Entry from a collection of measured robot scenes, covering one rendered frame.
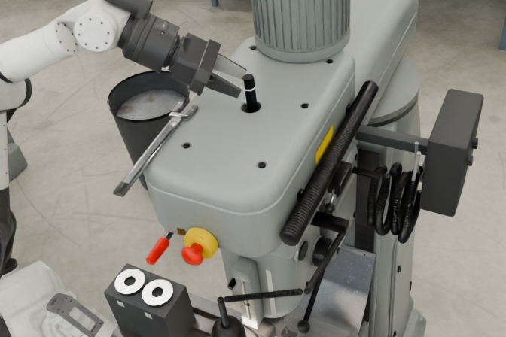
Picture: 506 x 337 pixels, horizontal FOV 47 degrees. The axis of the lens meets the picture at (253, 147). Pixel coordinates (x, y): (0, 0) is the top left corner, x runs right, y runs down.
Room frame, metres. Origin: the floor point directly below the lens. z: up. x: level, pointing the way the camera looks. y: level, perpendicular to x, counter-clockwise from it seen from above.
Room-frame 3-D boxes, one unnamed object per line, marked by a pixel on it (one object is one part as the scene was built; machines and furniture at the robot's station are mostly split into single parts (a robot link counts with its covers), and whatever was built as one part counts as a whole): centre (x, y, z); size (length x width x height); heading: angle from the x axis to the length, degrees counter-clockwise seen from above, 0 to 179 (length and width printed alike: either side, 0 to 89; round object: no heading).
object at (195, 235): (0.66, 0.11, 1.76); 0.06 x 0.02 x 0.06; 59
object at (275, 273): (0.86, -0.01, 1.47); 0.21 x 0.19 x 0.32; 59
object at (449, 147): (0.95, -0.45, 1.62); 0.20 x 0.09 x 0.21; 149
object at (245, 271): (0.76, 0.05, 1.45); 0.04 x 0.04 x 0.21; 59
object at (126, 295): (1.05, 0.37, 1.03); 0.22 x 0.12 x 0.20; 58
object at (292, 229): (0.81, -0.15, 1.79); 0.45 x 0.04 x 0.04; 149
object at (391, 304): (1.39, -0.32, 0.78); 0.50 x 0.46 x 1.56; 149
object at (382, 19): (1.29, -0.26, 1.66); 0.80 x 0.23 x 0.20; 149
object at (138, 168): (0.78, 0.17, 1.89); 0.24 x 0.04 x 0.01; 152
